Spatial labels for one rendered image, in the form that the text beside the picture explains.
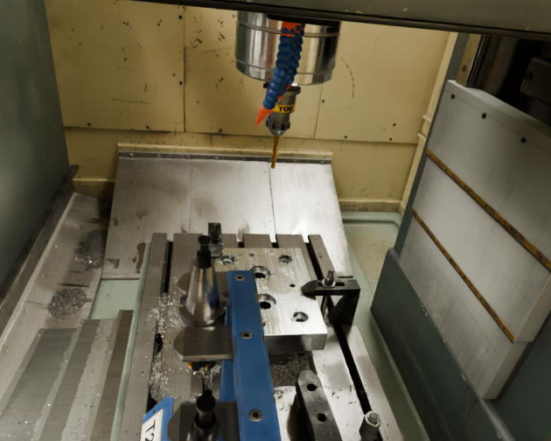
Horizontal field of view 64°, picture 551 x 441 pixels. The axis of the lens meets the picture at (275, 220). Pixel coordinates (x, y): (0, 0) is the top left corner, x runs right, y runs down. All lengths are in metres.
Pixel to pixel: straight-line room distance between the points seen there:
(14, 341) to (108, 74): 0.97
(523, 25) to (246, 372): 0.44
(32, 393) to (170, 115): 1.10
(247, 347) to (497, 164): 0.61
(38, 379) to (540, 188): 1.12
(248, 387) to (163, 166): 1.44
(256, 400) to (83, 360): 0.78
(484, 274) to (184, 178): 1.22
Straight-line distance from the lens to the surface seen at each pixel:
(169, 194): 1.76
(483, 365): 1.02
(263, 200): 1.77
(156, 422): 0.82
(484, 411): 1.08
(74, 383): 1.16
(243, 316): 0.57
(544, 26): 0.50
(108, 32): 1.77
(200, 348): 0.55
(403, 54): 1.91
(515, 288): 0.91
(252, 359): 0.53
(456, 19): 0.45
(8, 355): 1.37
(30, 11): 1.65
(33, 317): 1.46
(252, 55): 0.68
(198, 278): 0.54
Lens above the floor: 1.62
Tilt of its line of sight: 31 degrees down
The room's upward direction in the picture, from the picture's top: 7 degrees clockwise
